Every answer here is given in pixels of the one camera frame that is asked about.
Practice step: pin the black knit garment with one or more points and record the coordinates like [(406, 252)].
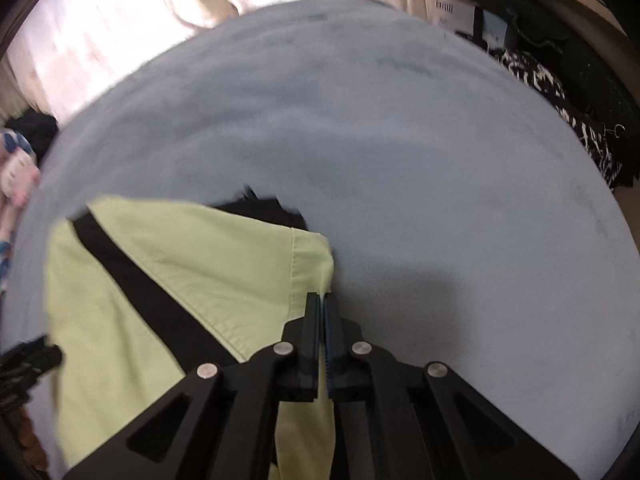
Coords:
[(35, 130)]

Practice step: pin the blue-grey bed blanket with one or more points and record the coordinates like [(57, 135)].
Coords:
[(400, 160)]

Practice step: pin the black and white patterned cloth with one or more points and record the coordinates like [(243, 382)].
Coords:
[(550, 90)]

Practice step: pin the white cardboard box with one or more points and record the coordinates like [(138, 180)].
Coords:
[(455, 12)]

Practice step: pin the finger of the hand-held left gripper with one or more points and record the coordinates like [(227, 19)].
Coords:
[(12, 385), (42, 357)]

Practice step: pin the floral quilt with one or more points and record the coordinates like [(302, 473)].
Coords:
[(7, 240)]

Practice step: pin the white leaf print curtain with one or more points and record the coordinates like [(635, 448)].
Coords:
[(125, 20)]

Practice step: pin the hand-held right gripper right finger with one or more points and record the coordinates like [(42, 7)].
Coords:
[(330, 340)]

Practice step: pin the white cat plush toy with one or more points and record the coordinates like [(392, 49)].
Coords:
[(20, 177)]

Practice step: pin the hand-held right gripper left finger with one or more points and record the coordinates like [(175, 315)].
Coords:
[(312, 330)]

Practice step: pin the green and black hooded jacket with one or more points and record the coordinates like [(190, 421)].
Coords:
[(175, 260)]

